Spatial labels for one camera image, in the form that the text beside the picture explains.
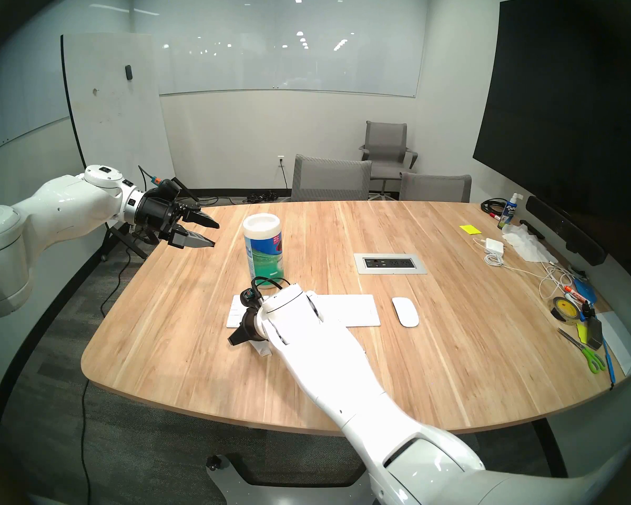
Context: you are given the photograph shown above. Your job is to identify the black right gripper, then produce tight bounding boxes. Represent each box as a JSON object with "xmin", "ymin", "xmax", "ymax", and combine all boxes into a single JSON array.
[{"xmin": 228, "ymin": 308, "xmax": 270, "ymax": 347}]

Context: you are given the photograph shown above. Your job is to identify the white slim keyboard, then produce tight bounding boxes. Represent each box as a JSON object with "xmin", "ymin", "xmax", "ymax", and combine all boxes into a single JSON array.
[{"xmin": 226, "ymin": 294, "xmax": 381, "ymax": 329}]

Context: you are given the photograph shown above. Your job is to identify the narrow grey mesh chair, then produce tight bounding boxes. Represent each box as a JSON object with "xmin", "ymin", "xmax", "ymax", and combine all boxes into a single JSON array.
[{"xmin": 399, "ymin": 173, "xmax": 472, "ymax": 203}]

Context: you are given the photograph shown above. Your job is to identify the black wall display screen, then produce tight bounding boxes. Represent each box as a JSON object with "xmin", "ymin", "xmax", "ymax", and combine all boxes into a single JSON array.
[{"xmin": 472, "ymin": 0, "xmax": 631, "ymax": 236}]

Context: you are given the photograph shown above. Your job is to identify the silver table base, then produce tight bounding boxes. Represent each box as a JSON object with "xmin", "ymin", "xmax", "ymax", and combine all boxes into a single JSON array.
[{"xmin": 206, "ymin": 454, "xmax": 379, "ymax": 505}]

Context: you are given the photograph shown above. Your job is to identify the white paper sheet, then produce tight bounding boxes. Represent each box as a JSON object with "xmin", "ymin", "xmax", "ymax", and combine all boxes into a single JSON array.
[{"xmin": 597, "ymin": 312, "xmax": 631, "ymax": 376}]

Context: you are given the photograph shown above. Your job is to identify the crumpled white tissue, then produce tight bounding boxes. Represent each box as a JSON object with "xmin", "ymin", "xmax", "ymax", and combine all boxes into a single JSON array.
[{"xmin": 502, "ymin": 230, "xmax": 558, "ymax": 263}]

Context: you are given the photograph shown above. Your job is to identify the disinfecting wipes canister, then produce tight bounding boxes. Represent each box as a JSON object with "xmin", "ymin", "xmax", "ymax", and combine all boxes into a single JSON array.
[{"xmin": 242, "ymin": 213, "xmax": 284, "ymax": 289}]

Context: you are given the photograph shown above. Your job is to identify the white charging cable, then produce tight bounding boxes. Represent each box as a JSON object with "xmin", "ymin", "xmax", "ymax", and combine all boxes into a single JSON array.
[{"xmin": 485, "ymin": 251, "xmax": 575, "ymax": 300}]

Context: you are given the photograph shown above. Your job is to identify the whiteboard cleaner spray bottle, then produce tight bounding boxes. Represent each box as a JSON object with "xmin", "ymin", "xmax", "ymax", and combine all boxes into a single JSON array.
[{"xmin": 497, "ymin": 193, "xmax": 524, "ymax": 230}]

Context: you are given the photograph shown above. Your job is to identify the large glass wall whiteboard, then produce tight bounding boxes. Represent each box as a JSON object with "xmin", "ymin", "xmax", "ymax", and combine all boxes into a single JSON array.
[{"xmin": 133, "ymin": 0, "xmax": 431, "ymax": 98}]

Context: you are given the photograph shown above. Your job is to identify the green handled scissors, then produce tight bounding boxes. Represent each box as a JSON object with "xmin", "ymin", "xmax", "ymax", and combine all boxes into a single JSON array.
[{"xmin": 557, "ymin": 328, "xmax": 607, "ymax": 375}]

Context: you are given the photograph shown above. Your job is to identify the silver table outlet panel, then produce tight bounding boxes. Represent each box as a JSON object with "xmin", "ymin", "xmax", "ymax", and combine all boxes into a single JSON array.
[{"xmin": 353, "ymin": 253, "xmax": 428, "ymax": 275}]

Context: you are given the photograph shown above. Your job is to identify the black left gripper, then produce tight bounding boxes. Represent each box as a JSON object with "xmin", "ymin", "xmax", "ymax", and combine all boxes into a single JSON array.
[{"xmin": 136, "ymin": 187, "xmax": 221, "ymax": 250}]

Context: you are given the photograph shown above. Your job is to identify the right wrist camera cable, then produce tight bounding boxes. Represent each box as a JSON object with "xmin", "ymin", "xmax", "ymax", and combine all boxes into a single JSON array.
[{"xmin": 251, "ymin": 276, "xmax": 293, "ymax": 300}]

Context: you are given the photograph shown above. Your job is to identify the white wireless mouse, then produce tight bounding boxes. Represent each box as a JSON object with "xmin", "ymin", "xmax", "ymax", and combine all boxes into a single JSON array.
[{"xmin": 391, "ymin": 297, "xmax": 420, "ymax": 328}]

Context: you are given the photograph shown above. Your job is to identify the scribbled side wall whiteboard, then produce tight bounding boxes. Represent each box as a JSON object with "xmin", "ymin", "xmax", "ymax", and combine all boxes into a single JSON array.
[{"xmin": 0, "ymin": 36, "xmax": 72, "ymax": 160}]

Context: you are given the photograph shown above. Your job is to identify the grey office chair with armrests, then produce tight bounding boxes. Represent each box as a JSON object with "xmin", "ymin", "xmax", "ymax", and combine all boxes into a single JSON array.
[{"xmin": 359, "ymin": 120, "xmax": 419, "ymax": 197}]

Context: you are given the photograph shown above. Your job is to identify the black video conference bar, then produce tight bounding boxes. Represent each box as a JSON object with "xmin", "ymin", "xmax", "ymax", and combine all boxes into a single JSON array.
[{"xmin": 526, "ymin": 195, "xmax": 608, "ymax": 266}]

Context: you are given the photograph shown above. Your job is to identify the blue plastic item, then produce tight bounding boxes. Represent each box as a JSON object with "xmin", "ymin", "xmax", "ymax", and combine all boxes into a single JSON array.
[{"xmin": 573, "ymin": 278, "xmax": 598, "ymax": 306}]

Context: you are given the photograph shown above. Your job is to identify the wide grey mesh chair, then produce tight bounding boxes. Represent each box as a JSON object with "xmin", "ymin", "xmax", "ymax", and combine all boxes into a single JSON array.
[{"xmin": 291, "ymin": 154, "xmax": 373, "ymax": 203}]

